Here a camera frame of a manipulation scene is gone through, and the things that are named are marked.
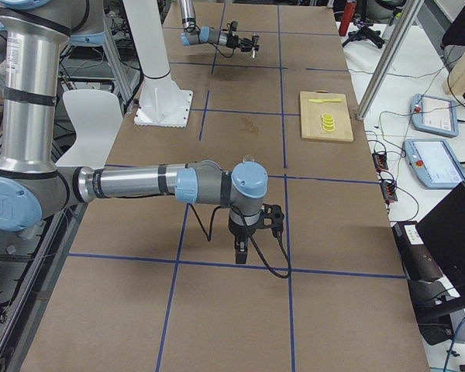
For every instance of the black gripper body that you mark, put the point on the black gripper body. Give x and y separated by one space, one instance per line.
239 40
238 232

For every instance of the clear glass shaker cup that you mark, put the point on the clear glass shaker cup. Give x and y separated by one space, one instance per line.
248 158

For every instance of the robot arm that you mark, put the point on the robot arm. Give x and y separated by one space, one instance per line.
34 187
225 41

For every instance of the bamboo cutting board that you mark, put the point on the bamboo cutting board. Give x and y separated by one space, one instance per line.
311 126

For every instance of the yellow plastic knife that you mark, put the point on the yellow plastic knife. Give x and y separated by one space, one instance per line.
325 100

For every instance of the red cylinder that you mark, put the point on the red cylinder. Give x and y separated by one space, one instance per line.
347 17

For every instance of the black folded tripod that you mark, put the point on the black folded tripod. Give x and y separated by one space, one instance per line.
365 33

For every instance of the white plastic chair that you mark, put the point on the white plastic chair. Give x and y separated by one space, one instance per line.
96 117

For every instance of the grey teach pendant near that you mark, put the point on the grey teach pendant near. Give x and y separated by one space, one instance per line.
434 163

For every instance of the grey teach pendant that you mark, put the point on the grey teach pendant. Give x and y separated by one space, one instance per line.
434 115
434 163

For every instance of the black laptop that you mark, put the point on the black laptop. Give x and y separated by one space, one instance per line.
443 232

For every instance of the grey teach pendant far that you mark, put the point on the grey teach pendant far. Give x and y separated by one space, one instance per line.
434 115

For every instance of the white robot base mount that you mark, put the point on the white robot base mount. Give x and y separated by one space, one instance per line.
161 101

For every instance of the aluminium frame post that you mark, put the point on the aluminium frame post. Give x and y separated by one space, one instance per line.
409 13

